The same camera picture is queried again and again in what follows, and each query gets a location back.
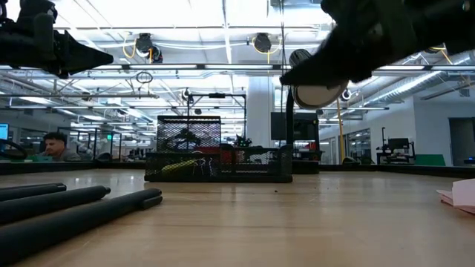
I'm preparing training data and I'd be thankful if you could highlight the black binder clip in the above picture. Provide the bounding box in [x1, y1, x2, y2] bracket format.
[202, 157, 216, 177]
[191, 157, 205, 177]

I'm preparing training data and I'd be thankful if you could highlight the green panel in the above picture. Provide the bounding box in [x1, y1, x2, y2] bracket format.
[414, 154, 446, 167]

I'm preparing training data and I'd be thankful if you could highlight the person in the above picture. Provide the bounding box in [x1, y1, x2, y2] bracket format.
[39, 131, 82, 162]

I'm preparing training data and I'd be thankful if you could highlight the pink sticky note pad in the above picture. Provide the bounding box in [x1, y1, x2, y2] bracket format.
[436, 178, 475, 216]

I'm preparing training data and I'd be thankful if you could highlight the black mesh desk organizer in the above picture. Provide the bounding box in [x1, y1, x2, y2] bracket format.
[143, 114, 294, 184]

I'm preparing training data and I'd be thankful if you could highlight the yellow hanging cable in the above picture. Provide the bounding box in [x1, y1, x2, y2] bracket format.
[335, 96, 345, 165]

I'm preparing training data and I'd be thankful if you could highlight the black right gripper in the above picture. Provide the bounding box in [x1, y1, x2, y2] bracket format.
[280, 0, 420, 87]

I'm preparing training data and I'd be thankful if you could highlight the background workstation with monitor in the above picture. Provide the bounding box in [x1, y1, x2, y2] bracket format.
[376, 127, 416, 165]

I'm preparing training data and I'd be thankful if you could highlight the small yellow-green highlighter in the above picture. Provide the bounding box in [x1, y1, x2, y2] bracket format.
[162, 158, 198, 174]

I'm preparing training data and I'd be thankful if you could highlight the black vented box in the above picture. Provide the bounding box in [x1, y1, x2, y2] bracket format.
[270, 111, 321, 161]

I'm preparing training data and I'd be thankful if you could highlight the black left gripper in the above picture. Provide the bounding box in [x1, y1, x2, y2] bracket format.
[0, 0, 114, 78]

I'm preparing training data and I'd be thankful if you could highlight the ceiling cable reel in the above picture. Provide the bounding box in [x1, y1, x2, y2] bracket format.
[134, 32, 164, 64]
[253, 32, 272, 53]

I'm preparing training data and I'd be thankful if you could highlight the black pen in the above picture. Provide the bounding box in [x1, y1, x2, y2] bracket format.
[0, 182, 66, 191]
[0, 183, 68, 203]
[0, 187, 164, 266]
[0, 185, 112, 225]

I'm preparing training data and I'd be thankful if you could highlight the background black workcell frame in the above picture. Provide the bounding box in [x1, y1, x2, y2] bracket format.
[186, 92, 248, 149]

